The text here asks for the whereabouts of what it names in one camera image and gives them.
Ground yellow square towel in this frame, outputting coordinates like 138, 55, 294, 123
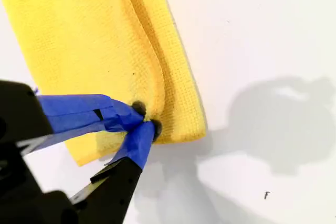
0, 0, 208, 167

